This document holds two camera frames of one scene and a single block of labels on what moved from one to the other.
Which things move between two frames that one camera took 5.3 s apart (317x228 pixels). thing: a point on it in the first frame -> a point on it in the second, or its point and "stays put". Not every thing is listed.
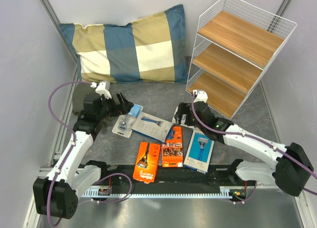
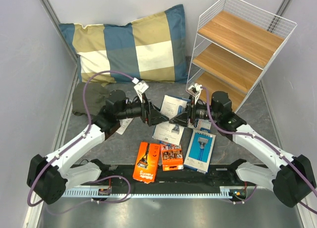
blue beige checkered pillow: [151, 48] stays put
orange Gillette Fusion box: [146, 165] stays put
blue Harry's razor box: [199, 151] stays put
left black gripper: [123, 108] -> [151, 116]
